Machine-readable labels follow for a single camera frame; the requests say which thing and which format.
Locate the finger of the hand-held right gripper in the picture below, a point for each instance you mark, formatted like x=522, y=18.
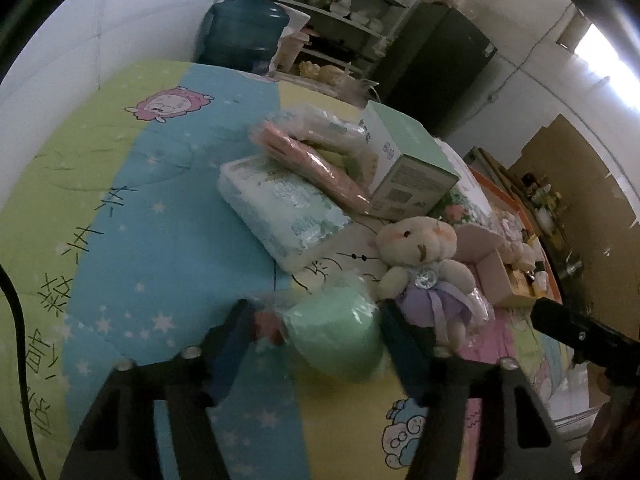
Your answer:
x=575, y=330

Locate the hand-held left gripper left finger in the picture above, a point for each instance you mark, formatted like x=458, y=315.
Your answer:
x=230, y=350

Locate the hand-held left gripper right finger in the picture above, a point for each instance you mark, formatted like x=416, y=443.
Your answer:
x=400, y=355

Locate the green towel packet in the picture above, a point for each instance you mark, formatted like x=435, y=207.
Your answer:
x=335, y=335

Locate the orange cardboard box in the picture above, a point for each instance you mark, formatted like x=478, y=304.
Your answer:
x=495, y=280

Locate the plush bear purple dress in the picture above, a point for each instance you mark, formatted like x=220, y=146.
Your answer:
x=415, y=240

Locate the white blue tissue pack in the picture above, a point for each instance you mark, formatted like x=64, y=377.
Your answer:
x=285, y=205

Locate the pink cloth packet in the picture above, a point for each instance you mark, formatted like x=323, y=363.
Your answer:
x=310, y=165

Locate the grey kitchen counter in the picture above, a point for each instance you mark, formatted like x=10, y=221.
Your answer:
x=560, y=255

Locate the cluster of condiment bottles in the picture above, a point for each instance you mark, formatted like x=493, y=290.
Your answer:
x=545, y=205

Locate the white wet wipes pack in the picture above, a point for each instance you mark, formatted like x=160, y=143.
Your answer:
x=462, y=210

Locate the brown cardboard sheet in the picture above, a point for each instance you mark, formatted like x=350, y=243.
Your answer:
x=575, y=160

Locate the wooden cutting board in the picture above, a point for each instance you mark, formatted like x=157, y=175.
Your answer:
x=495, y=167

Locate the mint green carton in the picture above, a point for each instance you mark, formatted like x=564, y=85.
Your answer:
x=400, y=135

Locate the clear plastic bag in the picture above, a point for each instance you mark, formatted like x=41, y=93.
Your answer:
x=360, y=89

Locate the bright high window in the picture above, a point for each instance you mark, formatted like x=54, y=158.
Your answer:
x=605, y=55

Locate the dark green refrigerator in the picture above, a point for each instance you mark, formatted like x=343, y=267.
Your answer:
x=435, y=65

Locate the yellow food pile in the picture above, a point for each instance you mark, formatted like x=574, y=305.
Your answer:
x=322, y=72

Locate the white plastic bucket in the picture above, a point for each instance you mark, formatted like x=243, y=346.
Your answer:
x=290, y=50

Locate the blue water jug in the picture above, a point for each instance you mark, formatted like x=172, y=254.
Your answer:
x=240, y=25

